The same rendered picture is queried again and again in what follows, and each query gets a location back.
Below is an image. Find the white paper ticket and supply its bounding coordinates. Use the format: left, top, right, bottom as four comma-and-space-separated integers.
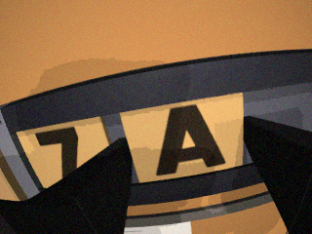
124, 221, 192, 234

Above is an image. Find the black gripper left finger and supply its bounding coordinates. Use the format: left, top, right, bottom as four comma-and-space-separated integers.
0, 136, 133, 234

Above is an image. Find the tan letter tile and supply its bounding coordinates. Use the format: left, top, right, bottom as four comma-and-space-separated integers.
17, 117, 112, 188
120, 93, 245, 183

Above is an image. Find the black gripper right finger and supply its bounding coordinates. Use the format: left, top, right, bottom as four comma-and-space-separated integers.
243, 116, 312, 234

